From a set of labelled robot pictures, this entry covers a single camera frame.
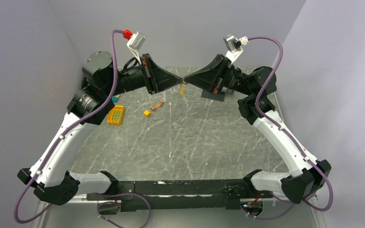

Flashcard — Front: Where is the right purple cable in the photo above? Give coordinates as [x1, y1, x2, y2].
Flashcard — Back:
[241, 36, 334, 220]

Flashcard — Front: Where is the aluminium frame rail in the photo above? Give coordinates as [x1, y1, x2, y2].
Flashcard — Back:
[32, 193, 117, 228]

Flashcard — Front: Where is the yellow key tag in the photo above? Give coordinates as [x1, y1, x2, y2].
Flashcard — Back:
[179, 84, 185, 97]

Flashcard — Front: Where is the teal and tan block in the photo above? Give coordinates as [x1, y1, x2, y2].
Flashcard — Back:
[112, 95, 120, 103]

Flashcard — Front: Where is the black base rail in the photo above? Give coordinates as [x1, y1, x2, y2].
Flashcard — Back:
[86, 179, 266, 212]

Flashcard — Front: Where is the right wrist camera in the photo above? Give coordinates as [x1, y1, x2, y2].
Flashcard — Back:
[223, 34, 249, 64]

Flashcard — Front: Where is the grey and blue lego stack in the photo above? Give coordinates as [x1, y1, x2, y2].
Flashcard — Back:
[201, 88, 234, 102]

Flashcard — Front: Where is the yellow window toy block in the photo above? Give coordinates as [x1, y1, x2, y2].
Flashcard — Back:
[107, 105, 125, 125]

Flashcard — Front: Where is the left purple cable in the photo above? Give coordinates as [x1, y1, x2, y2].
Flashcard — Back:
[13, 29, 152, 228]

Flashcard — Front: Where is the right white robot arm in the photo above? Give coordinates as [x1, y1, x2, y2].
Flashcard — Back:
[183, 54, 331, 204]

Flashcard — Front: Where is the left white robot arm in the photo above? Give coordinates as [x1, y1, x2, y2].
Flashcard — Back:
[18, 51, 183, 206]

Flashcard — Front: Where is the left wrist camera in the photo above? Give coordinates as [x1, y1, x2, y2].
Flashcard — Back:
[123, 29, 146, 65]

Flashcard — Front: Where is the purple cable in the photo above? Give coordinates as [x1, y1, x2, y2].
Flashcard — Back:
[13, 29, 152, 228]
[241, 36, 334, 220]

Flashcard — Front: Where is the tan curved block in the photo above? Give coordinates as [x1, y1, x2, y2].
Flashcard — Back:
[150, 99, 164, 111]

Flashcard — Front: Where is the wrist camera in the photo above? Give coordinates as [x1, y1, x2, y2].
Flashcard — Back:
[123, 29, 146, 65]
[223, 34, 249, 64]

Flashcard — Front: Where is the small yellow cube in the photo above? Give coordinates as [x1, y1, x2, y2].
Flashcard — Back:
[144, 110, 151, 117]

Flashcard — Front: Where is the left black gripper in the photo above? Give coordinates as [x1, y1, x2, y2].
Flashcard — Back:
[104, 53, 183, 97]

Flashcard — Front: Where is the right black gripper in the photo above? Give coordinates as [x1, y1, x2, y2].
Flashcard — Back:
[183, 54, 253, 96]

